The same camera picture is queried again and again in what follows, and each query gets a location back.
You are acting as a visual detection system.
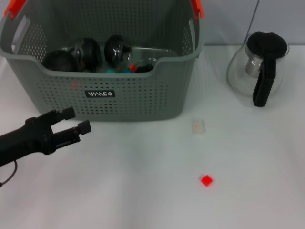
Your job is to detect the white toy brick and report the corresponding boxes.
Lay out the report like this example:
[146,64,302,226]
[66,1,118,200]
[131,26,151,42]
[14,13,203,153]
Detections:
[192,117,206,136]

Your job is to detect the orange bin handle clip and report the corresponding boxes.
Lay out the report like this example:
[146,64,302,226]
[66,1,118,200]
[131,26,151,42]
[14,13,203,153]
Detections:
[3,0,26,19]
[190,0,204,22]

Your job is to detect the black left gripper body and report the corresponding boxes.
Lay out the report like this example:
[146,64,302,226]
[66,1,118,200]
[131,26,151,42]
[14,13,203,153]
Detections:
[0,115,54,168]

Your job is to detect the thin grey background cable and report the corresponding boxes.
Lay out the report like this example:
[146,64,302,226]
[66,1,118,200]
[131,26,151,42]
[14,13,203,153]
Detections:
[244,0,261,45]

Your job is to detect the grey perforated plastic storage bin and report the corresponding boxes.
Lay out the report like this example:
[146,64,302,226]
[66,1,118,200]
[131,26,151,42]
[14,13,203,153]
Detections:
[0,0,206,123]

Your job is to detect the glass pitcher black lid handle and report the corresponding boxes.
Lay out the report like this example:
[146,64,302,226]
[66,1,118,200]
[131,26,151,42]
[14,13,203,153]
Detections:
[225,31,290,107]

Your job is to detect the dark clay teapot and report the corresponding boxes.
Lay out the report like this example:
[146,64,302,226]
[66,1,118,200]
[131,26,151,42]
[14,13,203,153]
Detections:
[42,50,77,73]

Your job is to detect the glass teacup black holder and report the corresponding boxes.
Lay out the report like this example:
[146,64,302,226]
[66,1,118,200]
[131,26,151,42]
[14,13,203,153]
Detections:
[137,58,158,73]
[104,35,132,69]
[71,38,101,73]

